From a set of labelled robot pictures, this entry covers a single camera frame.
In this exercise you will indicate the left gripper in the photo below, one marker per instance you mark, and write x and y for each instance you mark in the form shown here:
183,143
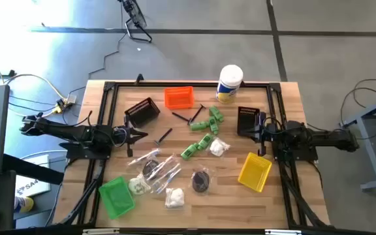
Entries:
130,137

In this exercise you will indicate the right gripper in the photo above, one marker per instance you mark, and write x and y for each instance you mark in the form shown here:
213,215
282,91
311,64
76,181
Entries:
262,135

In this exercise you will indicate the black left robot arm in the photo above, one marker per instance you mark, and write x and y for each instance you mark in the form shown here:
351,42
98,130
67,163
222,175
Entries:
60,129

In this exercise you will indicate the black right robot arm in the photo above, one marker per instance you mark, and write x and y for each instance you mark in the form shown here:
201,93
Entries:
331,138

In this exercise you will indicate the black plastic basket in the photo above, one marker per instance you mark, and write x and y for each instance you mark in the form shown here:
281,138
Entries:
142,112
247,117

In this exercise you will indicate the yellow plastic basket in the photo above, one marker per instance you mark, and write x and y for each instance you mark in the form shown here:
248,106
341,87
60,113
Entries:
255,171

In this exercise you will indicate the orange plastic basket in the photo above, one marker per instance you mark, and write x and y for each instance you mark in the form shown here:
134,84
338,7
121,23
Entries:
179,98

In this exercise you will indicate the black clamp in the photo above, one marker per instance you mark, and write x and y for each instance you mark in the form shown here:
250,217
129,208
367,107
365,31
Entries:
139,79

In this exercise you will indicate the white yellow wipes canister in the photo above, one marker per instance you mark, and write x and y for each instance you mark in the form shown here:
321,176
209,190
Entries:
229,81

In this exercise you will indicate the green plastic basket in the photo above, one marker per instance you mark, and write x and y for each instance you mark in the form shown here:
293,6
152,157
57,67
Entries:
116,197

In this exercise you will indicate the white power adapter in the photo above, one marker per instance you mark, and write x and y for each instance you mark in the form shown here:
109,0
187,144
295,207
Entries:
71,99

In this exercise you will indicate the yellow plug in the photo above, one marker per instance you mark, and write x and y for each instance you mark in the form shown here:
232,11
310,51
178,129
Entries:
60,107

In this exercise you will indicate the black desk beam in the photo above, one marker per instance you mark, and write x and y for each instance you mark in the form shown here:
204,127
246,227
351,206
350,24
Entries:
34,169

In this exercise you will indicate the white printed box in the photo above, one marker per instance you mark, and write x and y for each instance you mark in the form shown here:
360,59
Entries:
31,187

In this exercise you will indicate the grey metal table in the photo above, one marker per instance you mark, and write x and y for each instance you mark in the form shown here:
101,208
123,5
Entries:
372,153

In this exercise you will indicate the black floor fan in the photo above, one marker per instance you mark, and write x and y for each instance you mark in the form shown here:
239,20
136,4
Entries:
135,13

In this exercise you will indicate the person's shoe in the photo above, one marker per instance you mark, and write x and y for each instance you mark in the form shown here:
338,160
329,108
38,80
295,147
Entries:
25,204

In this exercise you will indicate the black aluminium table frame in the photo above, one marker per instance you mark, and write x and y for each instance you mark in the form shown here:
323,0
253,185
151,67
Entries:
158,84

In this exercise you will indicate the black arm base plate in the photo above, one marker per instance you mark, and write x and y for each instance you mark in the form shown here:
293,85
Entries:
77,153
305,156

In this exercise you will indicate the silver frame bracket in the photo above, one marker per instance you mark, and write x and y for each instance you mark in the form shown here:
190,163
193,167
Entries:
101,231
282,232

